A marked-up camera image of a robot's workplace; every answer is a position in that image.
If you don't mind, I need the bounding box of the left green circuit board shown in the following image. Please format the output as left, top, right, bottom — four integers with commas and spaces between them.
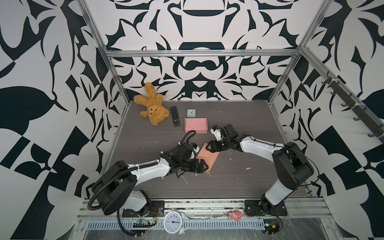
132, 218, 157, 228

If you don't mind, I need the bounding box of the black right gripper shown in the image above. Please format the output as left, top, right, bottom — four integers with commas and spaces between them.
204, 139, 231, 153

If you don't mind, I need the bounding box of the right green circuit board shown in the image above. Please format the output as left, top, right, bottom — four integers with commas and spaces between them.
262, 217, 283, 236

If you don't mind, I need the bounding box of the small teal alarm clock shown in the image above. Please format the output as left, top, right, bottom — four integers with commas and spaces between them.
187, 109, 196, 118

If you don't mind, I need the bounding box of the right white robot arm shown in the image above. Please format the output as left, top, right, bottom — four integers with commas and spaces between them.
206, 124, 315, 215

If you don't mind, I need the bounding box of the orange cardboard box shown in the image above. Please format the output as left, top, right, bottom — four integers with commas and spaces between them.
197, 143, 219, 174

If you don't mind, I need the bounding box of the white slotted cable duct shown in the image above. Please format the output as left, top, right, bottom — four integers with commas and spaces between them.
86, 219, 265, 230

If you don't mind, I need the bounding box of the pink cardboard box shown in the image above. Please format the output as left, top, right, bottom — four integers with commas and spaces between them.
185, 118, 208, 134

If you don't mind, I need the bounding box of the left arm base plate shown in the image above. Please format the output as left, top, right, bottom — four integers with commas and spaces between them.
122, 201, 165, 218

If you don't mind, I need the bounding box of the brown plush bunny toy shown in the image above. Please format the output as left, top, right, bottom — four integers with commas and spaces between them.
134, 82, 170, 126

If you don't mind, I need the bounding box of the small pink toy figure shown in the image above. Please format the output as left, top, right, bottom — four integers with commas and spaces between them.
229, 211, 243, 222

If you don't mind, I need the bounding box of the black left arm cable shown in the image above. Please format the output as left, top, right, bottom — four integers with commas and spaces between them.
116, 209, 142, 237

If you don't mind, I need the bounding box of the white round alarm clock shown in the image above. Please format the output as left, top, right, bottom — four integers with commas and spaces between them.
163, 210, 190, 235

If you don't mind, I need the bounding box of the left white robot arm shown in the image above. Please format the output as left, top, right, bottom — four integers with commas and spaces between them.
87, 143, 209, 216

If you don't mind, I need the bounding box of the black remote control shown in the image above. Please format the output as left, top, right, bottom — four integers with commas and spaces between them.
171, 106, 181, 127

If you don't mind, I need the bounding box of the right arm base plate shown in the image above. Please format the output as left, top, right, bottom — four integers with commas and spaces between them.
244, 199, 288, 217

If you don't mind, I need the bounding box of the green circuit board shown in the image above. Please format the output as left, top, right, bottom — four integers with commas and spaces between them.
262, 217, 283, 236
132, 218, 157, 228

